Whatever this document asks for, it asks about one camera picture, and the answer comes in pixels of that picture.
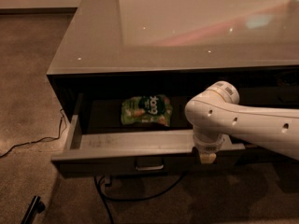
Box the grey drawer cabinet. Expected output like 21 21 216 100
47 0 298 169

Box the drawer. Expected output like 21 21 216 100
50 91 247 179

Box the black object on floor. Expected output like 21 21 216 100
21 196 46 224

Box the green snack bag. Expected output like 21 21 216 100
121 94 173 127

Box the thick black floor cable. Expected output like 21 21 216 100
93 173 186 224

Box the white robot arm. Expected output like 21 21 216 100
185 81 299 161

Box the thin black floor cable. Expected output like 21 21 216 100
0 108 66 159

